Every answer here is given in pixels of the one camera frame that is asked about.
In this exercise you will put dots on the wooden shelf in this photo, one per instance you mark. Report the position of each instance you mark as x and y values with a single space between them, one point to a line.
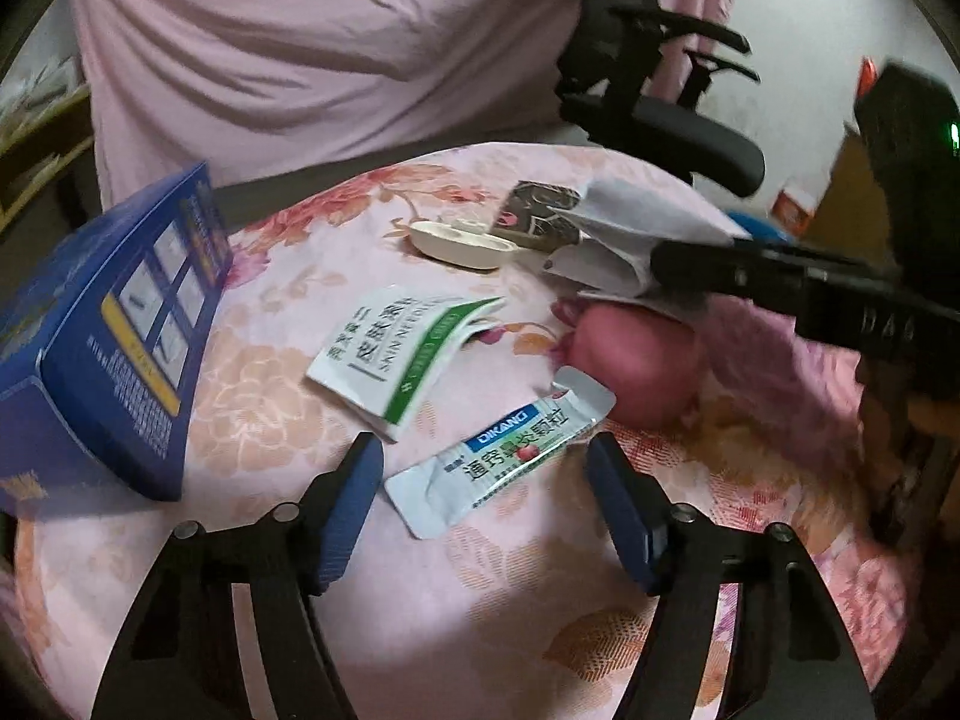
41 157

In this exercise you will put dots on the pink cloth backdrop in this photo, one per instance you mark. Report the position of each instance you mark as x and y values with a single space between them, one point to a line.
337 52

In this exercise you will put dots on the white paper packet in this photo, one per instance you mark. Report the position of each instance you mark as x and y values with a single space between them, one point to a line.
637 232

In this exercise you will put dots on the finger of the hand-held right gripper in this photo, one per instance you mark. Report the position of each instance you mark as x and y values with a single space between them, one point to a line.
795 251
720 274

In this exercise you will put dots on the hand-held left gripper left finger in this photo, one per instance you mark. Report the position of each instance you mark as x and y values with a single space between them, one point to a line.
351 514

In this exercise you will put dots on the blue cardboard box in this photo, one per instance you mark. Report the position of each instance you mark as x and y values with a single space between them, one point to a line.
112 345

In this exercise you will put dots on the orange packet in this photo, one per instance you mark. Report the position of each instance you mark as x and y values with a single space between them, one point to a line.
795 211

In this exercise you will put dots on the wooden cabinet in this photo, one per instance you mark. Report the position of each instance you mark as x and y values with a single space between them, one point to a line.
851 195

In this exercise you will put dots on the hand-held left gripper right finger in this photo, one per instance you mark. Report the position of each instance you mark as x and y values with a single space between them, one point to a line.
621 514

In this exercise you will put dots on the pink round plush lump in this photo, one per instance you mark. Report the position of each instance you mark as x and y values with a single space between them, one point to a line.
637 360

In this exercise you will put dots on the white green sachet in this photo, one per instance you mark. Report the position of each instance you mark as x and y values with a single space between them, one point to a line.
390 352

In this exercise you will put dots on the dark patterned packet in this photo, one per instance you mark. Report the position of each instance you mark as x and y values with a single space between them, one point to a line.
536 214

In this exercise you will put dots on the black office chair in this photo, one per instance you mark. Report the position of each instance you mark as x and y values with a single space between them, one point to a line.
675 120

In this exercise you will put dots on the pink fuzzy cloth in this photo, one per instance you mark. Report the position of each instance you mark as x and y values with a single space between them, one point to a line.
772 375

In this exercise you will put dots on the floral pink cushion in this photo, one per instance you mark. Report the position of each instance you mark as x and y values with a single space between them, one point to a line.
480 615

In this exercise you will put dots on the blue green striped sachet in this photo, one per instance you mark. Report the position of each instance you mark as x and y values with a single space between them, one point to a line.
495 457

